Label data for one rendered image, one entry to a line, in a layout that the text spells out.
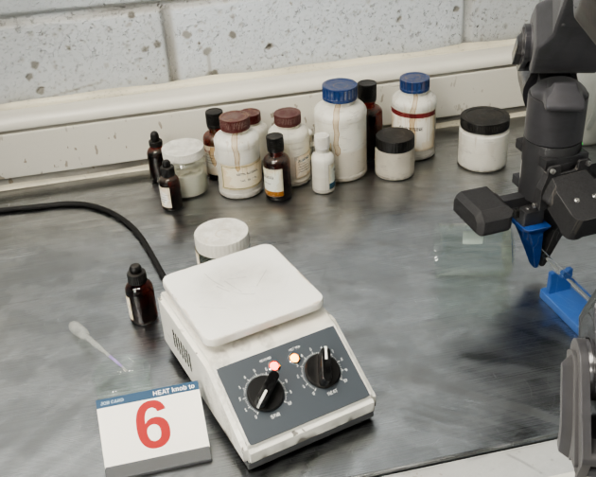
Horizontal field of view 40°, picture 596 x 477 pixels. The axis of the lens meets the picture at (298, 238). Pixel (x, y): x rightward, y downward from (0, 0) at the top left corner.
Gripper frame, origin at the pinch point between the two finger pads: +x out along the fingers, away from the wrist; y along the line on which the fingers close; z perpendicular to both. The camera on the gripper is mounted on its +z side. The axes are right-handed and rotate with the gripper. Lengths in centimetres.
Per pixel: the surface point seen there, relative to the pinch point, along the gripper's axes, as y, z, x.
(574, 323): -1.7, 9.9, 3.8
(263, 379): -34.4, 12.1, -1.0
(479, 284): -6.5, -0.9, 4.9
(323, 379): -29.6, 13.9, -1.0
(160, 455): -44.2, 12.5, 4.2
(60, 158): -48, -45, 2
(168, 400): -42.5, 9.1, 1.4
